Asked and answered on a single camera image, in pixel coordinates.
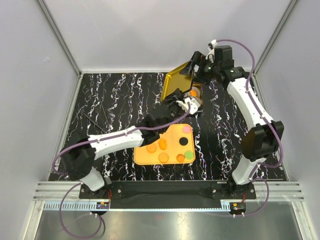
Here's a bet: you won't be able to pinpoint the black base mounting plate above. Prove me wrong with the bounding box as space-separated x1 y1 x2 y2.
79 180 257 211

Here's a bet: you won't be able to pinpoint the round tan biscuit left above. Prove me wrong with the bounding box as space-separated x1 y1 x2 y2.
146 143 157 153

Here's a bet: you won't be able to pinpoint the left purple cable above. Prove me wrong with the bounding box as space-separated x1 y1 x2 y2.
51 102 193 238

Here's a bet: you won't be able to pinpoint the round tan biscuit bottom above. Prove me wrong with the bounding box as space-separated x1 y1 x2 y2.
158 153 169 164

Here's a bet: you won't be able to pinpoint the metal tongs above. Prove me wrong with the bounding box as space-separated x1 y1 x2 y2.
82 103 113 135

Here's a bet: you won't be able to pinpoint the green cookie right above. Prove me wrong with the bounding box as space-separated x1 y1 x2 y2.
184 150 195 160

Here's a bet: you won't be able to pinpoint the pink cookie right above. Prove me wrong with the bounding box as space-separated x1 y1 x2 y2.
182 125 192 134

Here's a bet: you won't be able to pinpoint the white paper cup back-right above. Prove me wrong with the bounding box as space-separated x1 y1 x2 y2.
188 86 201 98

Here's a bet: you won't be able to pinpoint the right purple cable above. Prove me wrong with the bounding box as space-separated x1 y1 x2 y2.
211 38 285 217

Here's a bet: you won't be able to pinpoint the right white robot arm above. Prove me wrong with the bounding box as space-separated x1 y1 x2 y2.
180 45 284 199

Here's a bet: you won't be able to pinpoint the gold cookie tin box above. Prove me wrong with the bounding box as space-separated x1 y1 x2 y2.
184 84 203 113

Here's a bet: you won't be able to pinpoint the round tan biscuit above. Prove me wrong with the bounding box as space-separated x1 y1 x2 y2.
158 153 169 164
146 143 157 153

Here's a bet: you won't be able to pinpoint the orange swirl cookie bottom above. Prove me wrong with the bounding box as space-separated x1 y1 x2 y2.
176 154 185 163

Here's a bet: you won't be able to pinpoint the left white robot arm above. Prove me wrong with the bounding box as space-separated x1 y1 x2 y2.
58 87 203 198

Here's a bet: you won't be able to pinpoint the yellow pineapple cookie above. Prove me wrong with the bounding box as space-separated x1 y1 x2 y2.
189 90 197 97
158 138 167 150

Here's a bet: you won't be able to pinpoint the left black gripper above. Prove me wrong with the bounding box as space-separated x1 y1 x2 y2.
160 89 187 134

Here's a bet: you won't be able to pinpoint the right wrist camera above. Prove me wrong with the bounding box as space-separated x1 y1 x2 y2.
205 39 217 63

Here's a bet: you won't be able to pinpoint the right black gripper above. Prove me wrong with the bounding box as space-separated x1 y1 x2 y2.
179 51 221 86

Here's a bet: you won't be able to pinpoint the purple cable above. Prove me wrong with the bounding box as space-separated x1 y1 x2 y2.
51 102 193 238
211 38 285 217

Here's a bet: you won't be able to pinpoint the aluminium frame rail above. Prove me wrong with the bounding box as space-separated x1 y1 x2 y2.
32 181 111 211

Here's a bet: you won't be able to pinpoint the yellow plastic tray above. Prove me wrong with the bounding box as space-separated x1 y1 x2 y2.
133 123 196 166

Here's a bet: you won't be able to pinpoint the gold tin lid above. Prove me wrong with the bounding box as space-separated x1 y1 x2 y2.
160 61 192 102

